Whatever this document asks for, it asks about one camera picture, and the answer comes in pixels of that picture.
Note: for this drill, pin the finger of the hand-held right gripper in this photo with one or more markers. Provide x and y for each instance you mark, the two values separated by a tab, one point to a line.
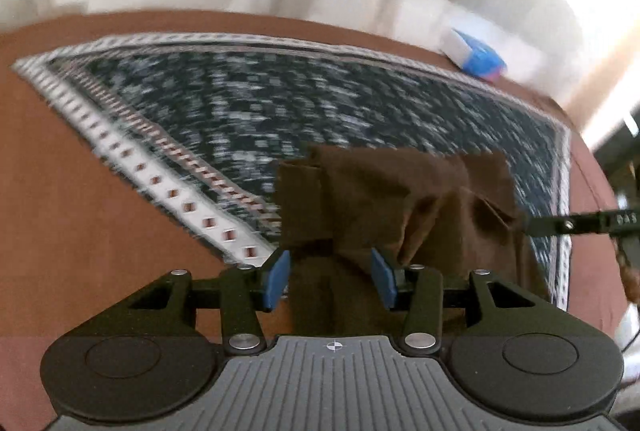
580	224

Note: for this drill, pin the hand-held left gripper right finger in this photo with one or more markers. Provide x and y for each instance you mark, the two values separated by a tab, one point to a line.
383	281

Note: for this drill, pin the dark brown garment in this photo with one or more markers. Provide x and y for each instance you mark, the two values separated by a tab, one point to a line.
380	191

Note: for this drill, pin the brown bed sheet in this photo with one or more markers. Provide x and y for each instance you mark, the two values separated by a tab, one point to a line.
60	211

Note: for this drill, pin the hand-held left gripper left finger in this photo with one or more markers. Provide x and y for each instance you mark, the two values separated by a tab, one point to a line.
276	281

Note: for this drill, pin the blue and white pack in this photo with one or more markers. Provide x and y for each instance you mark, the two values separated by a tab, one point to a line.
475	56

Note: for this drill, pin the dark patterned cloth white border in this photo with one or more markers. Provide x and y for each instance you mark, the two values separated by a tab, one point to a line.
250	111

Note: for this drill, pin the person's brown braided hair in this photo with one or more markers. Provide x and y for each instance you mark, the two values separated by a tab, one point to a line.
629	271

